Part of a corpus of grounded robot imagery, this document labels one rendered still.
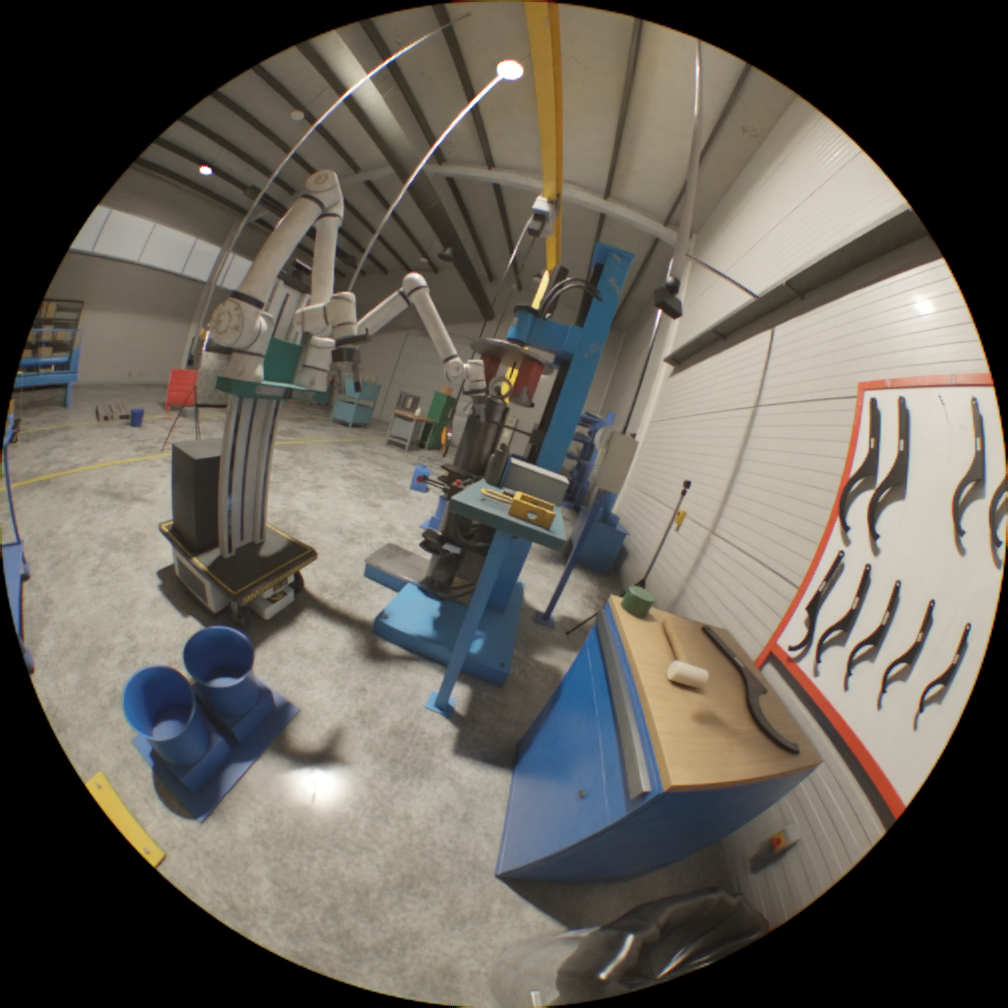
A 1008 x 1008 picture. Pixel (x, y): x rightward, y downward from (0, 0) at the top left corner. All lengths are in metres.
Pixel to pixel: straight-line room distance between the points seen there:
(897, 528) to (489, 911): 2.11
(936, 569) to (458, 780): 2.10
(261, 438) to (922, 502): 3.12
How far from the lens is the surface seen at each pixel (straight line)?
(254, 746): 1.50
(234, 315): 1.23
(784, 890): 1.91
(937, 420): 1.85
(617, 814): 0.73
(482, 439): 1.96
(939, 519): 1.67
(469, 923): 1.38
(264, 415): 1.82
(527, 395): 1.91
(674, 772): 0.62
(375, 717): 1.58
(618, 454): 2.16
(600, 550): 4.13
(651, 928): 0.86
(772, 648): 1.95
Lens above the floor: 1.34
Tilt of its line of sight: 13 degrees down
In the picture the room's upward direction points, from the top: 19 degrees clockwise
